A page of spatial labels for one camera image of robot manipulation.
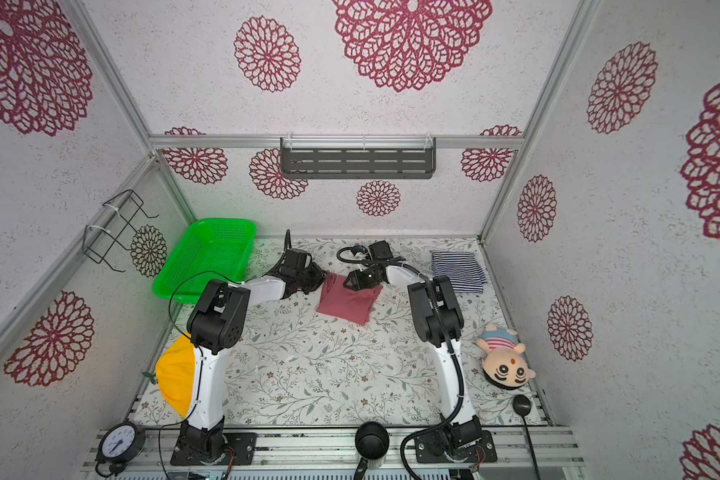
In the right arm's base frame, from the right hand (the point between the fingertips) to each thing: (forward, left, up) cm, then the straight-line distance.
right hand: (350, 278), depth 105 cm
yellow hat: (-35, +47, +1) cm, 58 cm away
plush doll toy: (-31, -43, +4) cm, 53 cm away
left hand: (+1, +8, -1) cm, 8 cm away
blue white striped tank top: (+8, -41, -3) cm, 42 cm away
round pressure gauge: (-53, +52, +1) cm, 75 cm away
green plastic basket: (+14, +55, -1) cm, 57 cm away
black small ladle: (-39, -48, -4) cm, 62 cm away
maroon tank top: (-8, +3, -1) cm, 9 cm away
